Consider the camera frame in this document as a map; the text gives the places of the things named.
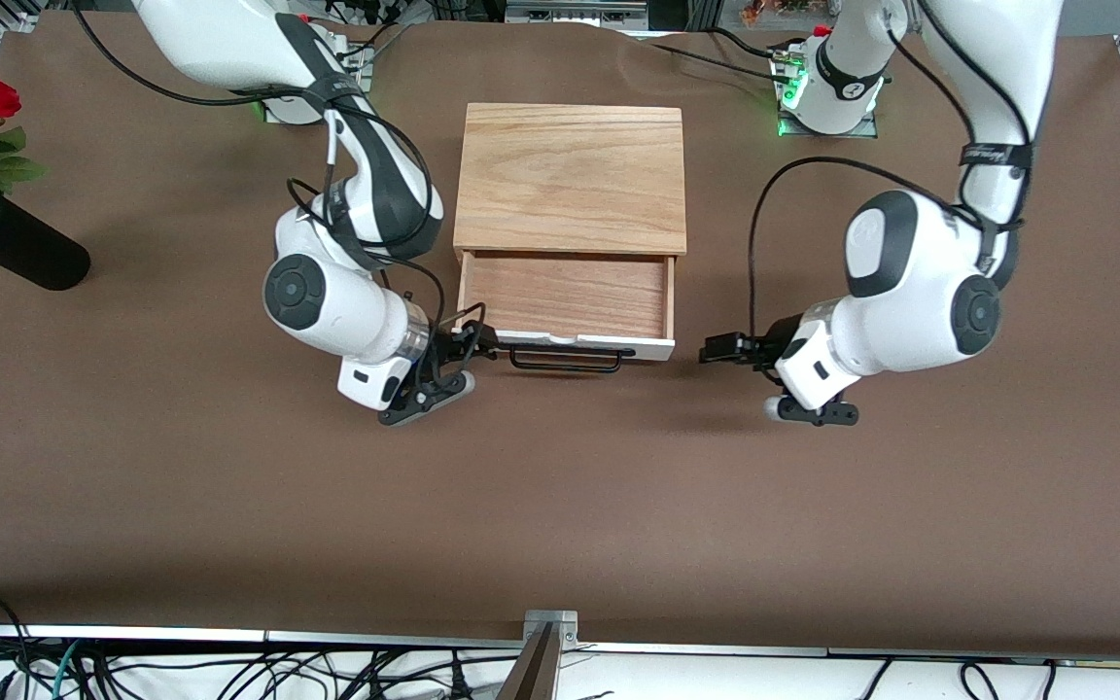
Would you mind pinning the brown table cover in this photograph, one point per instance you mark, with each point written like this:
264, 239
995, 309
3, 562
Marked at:
560, 486

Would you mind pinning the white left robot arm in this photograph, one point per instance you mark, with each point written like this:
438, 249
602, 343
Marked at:
910, 282

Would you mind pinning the wooden drawer cabinet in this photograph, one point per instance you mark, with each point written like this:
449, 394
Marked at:
570, 175

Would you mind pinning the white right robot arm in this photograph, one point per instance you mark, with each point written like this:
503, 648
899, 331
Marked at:
220, 44

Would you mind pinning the grey background device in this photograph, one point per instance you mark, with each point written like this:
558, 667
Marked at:
570, 15

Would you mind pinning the aluminium table edge rail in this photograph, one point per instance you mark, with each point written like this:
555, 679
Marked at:
375, 639

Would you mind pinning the grey metal bracket with post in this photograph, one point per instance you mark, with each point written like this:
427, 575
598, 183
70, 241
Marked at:
550, 622

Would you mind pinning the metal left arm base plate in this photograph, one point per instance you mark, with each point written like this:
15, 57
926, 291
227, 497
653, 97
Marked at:
866, 128

